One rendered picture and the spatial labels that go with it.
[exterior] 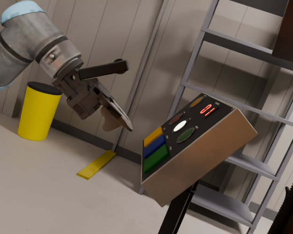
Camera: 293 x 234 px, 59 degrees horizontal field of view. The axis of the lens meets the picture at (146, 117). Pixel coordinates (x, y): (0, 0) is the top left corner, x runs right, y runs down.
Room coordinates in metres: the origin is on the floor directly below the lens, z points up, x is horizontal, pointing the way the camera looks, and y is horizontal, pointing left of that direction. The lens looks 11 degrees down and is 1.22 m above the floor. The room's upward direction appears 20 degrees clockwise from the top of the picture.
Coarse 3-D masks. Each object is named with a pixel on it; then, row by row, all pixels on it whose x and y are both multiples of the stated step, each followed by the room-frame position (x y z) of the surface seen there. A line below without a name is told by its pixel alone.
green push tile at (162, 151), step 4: (164, 144) 0.66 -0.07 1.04; (160, 148) 0.66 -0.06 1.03; (164, 148) 0.64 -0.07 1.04; (156, 152) 0.65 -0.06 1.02; (160, 152) 0.63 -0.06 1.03; (164, 152) 0.61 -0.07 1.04; (168, 152) 0.61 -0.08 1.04; (152, 156) 0.64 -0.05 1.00; (156, 156) 0.62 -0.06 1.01; (160, 156) 0.60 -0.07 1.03; (164, 156) 0.59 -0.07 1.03; (148, 160) 0.64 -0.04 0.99; (152, 160) 0.62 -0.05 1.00; (156, 160) 0.60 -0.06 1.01; (160, 160) 0.59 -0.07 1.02; (144, 164) 0.63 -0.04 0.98; (148, 164) 0.61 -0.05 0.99; (152, 164) 0.59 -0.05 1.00; (156, 164) 0.59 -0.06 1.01; (144, 168) 0.61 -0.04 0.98; (148, 168) 0.59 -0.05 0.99; (152, 168) 0.59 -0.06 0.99
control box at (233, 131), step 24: (168, 120) 0.89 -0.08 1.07; (192, 120) 0.70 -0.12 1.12; (216, 120) 0.58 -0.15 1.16; (240, 120) 0.57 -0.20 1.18; (168, 144) 0.66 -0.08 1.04; (192, 144) 0.56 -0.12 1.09; (216, 144) 0.57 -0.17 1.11; (240, 144) 0.57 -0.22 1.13; (168, 168) 0.56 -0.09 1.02; (192, 168) 0.56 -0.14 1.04; (168, 192) 0.56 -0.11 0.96
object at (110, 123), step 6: (102, 108) 0.59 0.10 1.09; (102, 114) 0.59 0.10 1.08; (108, 114) 0.59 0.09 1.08; (108, 120) 0.60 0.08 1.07; (114, 120) 0.60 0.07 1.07; (120, 120) 0.59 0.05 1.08; (126, 120) 0.60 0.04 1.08; (102, 126) 0.60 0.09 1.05; (108, 126) 0.60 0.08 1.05; (114, 126) 0.60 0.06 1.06; (126, 126) 0.60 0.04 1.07
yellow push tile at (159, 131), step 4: (160, 128) 0.84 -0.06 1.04; (156, 132) 0.83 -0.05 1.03; (160, 132) 0.79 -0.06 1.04; (148, 136) 0.85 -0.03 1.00; (152, 136) 0.82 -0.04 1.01; (156, 136) 0.79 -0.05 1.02; (144, 140) 0.85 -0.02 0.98; (148, 140) 0.81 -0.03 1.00; (152, 140) 0.79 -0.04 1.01; (144, 144) 0.80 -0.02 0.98; (148, 144) 0.79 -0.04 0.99
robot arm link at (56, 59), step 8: (64, 40) 0.58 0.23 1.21; (56, 48) 0.56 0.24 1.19; (64, 48) 0.57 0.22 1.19; (72, 48) 0.59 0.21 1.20; (48, 56) 0.56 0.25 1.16; (56, 56) 0.56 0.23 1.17; (64, 56) 0.57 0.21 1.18; (72, 56) 0.58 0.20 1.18; (80, 56) 0.62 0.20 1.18; (40, 64) 0.58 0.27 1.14; (48, 64) 0.56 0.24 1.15; (56, 64) 0.56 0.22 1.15; (64, 64) 0.57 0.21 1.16; (48, 72) 0.58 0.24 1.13; (56, 72) 0.57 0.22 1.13
